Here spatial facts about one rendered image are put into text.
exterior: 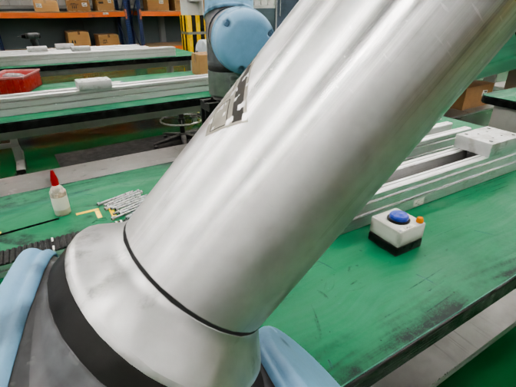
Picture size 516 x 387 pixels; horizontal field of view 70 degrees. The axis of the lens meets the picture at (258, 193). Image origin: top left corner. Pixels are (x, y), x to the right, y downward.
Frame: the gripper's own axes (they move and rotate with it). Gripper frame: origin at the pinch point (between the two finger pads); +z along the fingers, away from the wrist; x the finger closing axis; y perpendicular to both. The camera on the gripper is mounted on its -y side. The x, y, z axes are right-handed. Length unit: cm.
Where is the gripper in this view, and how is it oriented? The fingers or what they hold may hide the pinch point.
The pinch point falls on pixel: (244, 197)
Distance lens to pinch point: 72.3
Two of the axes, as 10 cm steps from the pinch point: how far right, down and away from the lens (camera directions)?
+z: 0.0, 8.9, 4.6
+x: 5.3, 3.9, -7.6
